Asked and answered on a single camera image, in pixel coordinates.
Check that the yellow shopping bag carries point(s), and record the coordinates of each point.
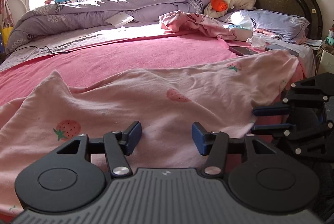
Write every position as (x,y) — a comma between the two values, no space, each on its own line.
(5,32)

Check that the grey wrinkled bed sheet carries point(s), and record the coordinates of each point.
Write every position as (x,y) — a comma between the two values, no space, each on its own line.
(37,56)

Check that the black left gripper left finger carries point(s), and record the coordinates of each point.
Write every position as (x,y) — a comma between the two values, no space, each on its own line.
(115,146)

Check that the dark smartphone on bed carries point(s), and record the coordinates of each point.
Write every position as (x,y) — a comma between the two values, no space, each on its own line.
(241,51)

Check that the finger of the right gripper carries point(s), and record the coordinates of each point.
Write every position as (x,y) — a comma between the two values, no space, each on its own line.
(274,129)
(271,110)

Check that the cream crumpled garment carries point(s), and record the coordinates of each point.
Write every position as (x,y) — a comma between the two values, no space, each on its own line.
(233,5)

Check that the pink patterned crumpled garment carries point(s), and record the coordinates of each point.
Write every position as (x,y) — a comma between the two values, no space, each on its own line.
(177,21)

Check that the white paper sheet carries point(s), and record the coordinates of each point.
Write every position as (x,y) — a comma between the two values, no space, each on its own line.
(119,20)

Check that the pink terry bed blanket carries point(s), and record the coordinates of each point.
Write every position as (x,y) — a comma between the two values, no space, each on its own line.
(112,59)

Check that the lilac pillow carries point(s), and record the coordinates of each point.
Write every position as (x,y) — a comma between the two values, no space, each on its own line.
(289,28)

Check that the pink strawberry print garment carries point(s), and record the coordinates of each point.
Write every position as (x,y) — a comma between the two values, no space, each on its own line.
(141,95)

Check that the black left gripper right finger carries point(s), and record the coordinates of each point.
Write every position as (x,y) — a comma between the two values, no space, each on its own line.
(216,146)

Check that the orange cloth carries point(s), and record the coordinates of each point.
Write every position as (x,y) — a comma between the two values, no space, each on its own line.
(219,5)

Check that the lilac floral duvet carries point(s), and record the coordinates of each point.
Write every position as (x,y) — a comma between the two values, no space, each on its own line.
(53,19)

